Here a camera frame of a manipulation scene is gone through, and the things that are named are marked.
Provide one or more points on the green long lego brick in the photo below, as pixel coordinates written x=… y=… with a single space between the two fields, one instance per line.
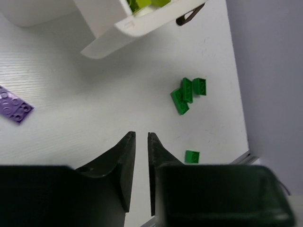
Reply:
x=187 y=90

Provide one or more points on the white three-drawer storage box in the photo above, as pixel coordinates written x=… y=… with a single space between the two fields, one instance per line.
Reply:
x=26 y=13

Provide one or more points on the aluminium table frame rail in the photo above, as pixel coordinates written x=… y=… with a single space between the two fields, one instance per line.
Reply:
x=246 y=159

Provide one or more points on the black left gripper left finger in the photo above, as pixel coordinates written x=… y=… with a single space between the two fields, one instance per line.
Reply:
x=96 y=194

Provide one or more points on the white top drawer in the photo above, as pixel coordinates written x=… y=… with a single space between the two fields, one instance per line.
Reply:
x=114 y=25

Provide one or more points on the lime long lego brick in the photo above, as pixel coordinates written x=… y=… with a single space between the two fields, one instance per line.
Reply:
x=160 y=3

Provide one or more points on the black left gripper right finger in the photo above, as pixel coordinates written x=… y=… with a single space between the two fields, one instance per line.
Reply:
x=214 y=195

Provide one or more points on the green square lego brick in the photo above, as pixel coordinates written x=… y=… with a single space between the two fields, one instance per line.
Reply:
x=192 y=157

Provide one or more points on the lime square lego brick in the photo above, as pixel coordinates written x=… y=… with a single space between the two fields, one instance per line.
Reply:
x=136 y=5

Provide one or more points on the green upright lego brick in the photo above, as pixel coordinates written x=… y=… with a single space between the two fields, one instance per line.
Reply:
x=199 y=86

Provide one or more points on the purple flat lego plate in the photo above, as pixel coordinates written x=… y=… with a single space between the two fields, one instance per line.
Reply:
x=13 y=107

